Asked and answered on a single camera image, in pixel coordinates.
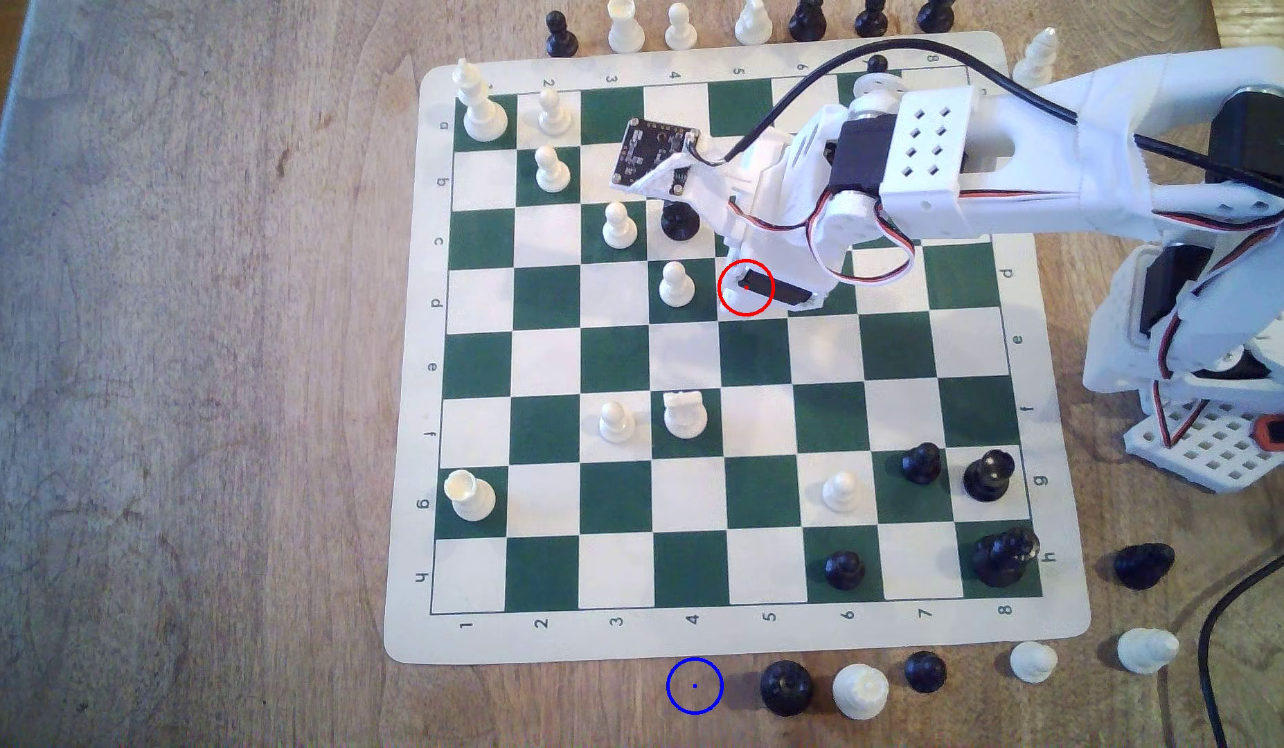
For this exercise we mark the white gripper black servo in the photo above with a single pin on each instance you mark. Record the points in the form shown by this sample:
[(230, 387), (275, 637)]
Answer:
[(767, 289)]

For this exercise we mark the black chess pawn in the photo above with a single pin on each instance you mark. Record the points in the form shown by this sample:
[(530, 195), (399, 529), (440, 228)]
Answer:
[(845, 570), (752, 280), (922, 465), (925, 672), (561, 39), (877, 63)]

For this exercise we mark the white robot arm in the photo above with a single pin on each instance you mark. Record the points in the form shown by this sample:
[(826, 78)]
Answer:
[(1109, 166)]

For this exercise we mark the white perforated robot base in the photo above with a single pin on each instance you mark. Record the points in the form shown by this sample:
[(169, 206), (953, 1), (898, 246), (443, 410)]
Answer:
[(1213, 442)]

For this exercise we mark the black chess knight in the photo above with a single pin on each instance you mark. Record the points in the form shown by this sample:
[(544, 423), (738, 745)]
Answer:
[(679, 222), (1144, 567)]

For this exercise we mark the white chess pawn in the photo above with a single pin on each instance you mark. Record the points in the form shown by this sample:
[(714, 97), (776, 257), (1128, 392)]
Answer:
[(839, 494), (619, 229), (680, 33), (1033, 663), (548, 172), (676, 288), (555, 116), (616, 425)]

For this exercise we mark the green and white chess mat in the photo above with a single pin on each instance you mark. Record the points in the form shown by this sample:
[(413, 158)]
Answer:
[(621, 353)]

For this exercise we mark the white chess bishop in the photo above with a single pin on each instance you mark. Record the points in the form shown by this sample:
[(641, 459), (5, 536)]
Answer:
[(1035, 62), (753, 25)]

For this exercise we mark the black chess piece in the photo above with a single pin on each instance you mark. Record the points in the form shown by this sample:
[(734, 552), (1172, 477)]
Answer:
[(935, 16), (871, 21), (807, 23)]

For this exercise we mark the white chess piece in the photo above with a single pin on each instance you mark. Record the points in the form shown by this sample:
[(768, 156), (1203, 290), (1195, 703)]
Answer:
[(626, 31)]

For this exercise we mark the tall white chess king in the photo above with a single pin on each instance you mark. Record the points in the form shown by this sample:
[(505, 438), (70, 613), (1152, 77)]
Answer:
[(481, 112)]

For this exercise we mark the black chess bishop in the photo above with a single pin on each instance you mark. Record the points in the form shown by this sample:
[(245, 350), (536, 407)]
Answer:
[(786, 689)]

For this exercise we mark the white chess knight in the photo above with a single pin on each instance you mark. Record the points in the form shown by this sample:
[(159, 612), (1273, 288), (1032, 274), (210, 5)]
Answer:
[(1147, 651)]

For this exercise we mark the orange black base clamp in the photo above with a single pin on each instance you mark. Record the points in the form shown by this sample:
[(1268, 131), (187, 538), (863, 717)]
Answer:
[(1281, 432)]

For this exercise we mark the black camera circuit board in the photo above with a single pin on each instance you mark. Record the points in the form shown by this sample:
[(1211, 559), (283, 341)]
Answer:
[(652, 151)]

